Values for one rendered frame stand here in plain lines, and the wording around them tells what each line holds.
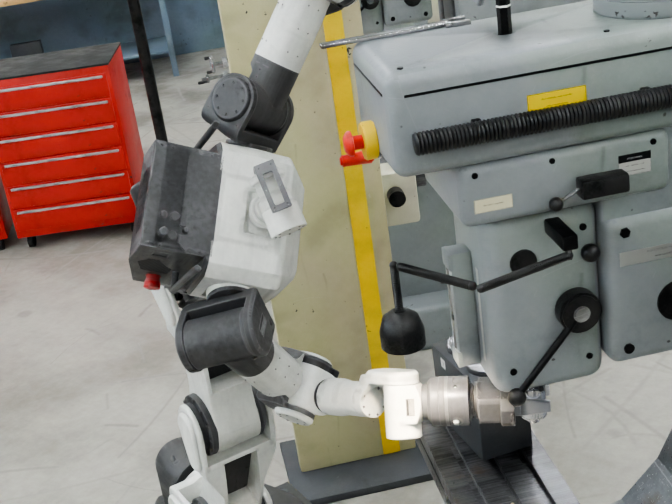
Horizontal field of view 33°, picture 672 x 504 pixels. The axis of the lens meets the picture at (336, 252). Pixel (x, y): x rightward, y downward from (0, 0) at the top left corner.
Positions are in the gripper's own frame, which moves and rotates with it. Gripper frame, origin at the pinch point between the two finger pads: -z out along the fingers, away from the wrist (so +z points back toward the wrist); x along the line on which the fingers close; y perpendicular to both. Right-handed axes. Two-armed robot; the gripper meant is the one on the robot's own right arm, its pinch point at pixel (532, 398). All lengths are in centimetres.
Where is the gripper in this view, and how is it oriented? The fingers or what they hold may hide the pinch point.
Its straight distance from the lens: 202.0
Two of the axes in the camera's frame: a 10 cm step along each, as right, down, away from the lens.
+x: 1.4, -4.1, 9.0
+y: 1.3, 9.1, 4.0
